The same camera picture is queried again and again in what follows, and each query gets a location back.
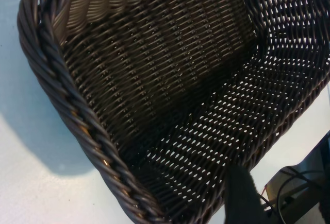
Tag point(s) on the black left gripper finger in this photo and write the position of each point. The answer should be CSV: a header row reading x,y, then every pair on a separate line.
x,y
242,200

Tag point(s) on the dark brown woven wicker basket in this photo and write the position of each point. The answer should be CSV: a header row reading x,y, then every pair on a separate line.
x,y
154,79

